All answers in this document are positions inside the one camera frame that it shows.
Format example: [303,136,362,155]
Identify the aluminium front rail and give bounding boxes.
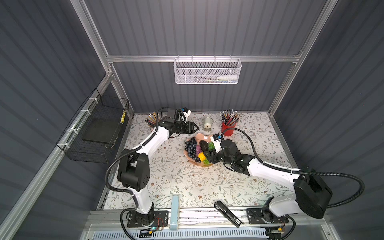
[86,205,304,232]

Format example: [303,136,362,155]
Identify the pink scalloped fruit bowl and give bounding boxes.
[183,134,213,167]

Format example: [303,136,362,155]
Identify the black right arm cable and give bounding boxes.
[221,127,366,240]

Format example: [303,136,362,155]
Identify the black wire wall basket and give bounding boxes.
[57,90,130,164]

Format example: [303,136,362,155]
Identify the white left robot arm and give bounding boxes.
[117,107,199,215]

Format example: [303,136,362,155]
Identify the yellow fake lemon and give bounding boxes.
[198,152,207,162]

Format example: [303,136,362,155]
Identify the dark fake avocado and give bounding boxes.
[199,140,209,152]

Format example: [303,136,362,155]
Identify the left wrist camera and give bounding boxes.
[180,108,192,123]

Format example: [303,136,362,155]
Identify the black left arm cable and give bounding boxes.
[104,106,170,240]

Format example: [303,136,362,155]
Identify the coloured pencils in pink cup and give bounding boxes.
[145,112,166,128]

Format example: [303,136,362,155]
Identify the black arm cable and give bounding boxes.
[104,106,170,240]
[221,127,366,240]

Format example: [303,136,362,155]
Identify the red pencil cup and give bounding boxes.
[221,122,237,137]

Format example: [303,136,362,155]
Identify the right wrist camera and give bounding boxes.
[211,134,222,153]

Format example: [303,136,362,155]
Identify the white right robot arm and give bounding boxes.
[208,140,333,219]

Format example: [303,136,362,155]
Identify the black stapler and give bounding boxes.
[214,201,242,228]

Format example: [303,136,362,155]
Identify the black fake grape bunch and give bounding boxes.
[185,137,200,163]

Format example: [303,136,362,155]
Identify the purple fake fig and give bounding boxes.
[196,145,202,155]

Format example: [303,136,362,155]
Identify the pencils in red cup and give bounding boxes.
[220,110,241,127]

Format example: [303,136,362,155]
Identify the white wire mesh basket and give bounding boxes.
[173,57,242,85]

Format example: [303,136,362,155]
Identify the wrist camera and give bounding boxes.
[180,108,192,123]
[211,134,222,153]

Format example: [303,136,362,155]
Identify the green fake grape bunch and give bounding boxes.
[203,142,216,165]

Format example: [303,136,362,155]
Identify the light blue bar tool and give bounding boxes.
[169,195,180,231]

